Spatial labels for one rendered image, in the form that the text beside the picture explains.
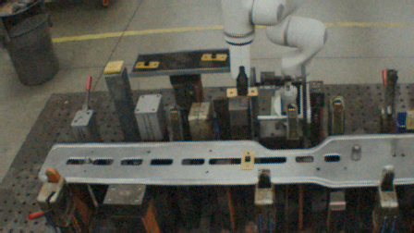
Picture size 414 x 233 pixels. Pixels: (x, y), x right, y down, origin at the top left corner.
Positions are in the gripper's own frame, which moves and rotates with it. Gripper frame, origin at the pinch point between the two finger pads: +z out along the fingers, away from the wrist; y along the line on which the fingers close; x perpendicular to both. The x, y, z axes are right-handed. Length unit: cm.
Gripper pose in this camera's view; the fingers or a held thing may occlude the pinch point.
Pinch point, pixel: (241, 85)
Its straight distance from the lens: 140.0
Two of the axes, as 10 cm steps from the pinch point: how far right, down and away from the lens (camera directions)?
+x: 10.0, -0.6, -0.4
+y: 0.1, 6.3, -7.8
